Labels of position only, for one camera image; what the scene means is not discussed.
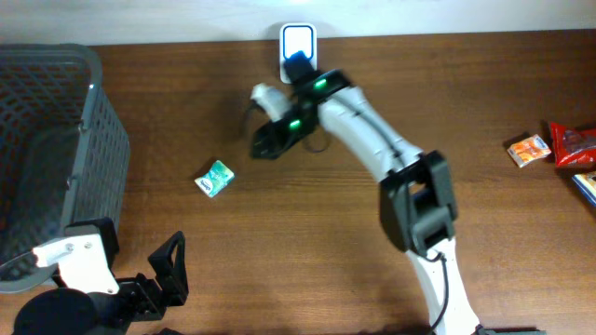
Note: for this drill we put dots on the white barcode scanner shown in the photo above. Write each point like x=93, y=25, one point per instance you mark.
x=295, y=37

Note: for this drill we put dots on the grey plastic basket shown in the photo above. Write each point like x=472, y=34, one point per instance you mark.
x=64, y=153

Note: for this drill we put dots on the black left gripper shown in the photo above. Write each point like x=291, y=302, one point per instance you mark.
x=173, y=277

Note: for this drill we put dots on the yellow snack bag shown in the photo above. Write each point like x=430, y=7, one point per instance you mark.
x=585, y=182

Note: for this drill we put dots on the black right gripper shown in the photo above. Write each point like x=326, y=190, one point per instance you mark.
x=273, y=140

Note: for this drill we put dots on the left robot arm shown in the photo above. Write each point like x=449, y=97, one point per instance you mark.
x=57, y=311

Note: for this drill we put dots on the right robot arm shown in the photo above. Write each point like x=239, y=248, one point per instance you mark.
x=417, y=201

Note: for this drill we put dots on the green tissue pack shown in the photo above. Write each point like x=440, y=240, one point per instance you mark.
x=216, y=179

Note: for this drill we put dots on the red Hacks candy bag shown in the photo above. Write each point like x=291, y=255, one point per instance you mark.
x=572, y=146

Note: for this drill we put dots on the orange tissue pack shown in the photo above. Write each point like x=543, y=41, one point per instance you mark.
x=528, y=150

